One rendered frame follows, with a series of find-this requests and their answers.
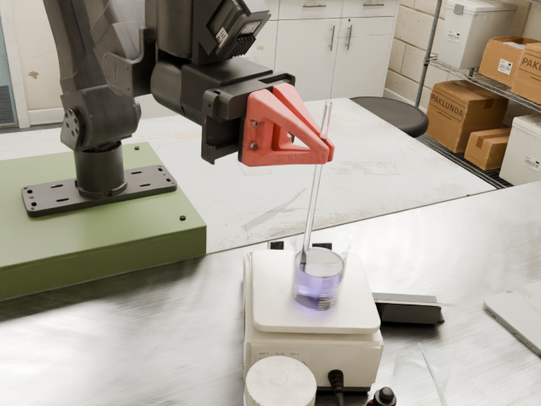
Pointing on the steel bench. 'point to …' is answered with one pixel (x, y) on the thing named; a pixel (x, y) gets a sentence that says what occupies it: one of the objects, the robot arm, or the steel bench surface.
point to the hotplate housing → (314, 350)
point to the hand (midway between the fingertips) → (322, 151)
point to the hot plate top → (263, 312)
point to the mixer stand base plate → (519, 312)
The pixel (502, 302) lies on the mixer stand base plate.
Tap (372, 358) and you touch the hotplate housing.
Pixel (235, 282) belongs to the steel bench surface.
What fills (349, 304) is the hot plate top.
